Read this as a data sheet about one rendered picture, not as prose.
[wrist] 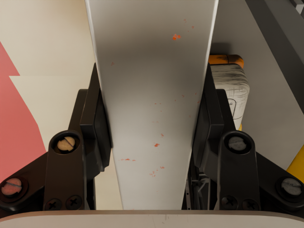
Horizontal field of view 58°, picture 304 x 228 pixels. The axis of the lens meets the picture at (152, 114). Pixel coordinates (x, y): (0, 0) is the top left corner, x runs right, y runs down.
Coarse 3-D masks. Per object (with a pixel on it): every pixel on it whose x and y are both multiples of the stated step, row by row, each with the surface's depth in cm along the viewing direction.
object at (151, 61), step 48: (96, 0) 8; (144, 0) 8; (192, 0) 8; (96, 48) 9; (144, 48) 9; (192, 48) 9; (144, 96) 10; (192, 96) 10; (144, 144) 12; (192, 144) 12; (144, 192) 16
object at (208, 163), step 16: (208, 64) 12; (208, 80) 11; (208, 96) 11; (224, 96) 12; (208, 112) 10; (224, 112) 11; (208, 128) 10; (224, 128) 11; (208, 144) 10; (208, 160) 10; (256, 160) 10; (208, 176) 11; (272, 176) 9; (288, 176) 9; (272, 192) 9; (288, 192) 9; (288, 208) 9
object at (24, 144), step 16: (0, 80) 14; (0, 96) 15; (16, 96) 15; (0, 112) 16; (16, 112) 16; (0, 128) 17; (16, 128) 17; (32, 128) 17; (0, 144) 18; (16, 144) 18; (32, 144) 18; (0, 160) 20; (16, 160) 20; (32, 160) 20; (0, 176) 21
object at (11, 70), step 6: (0, 42) 12; (0, 48) 13; (0, 54) 13; (6, 54) 13; (0, 60) 13; (6, 60) 13; (0, 66) 14; (6, 66) 14; (12, 66) 14; (0, 72) 14; (6, 72) 14; (12, 72) 14; (18, 72) 14
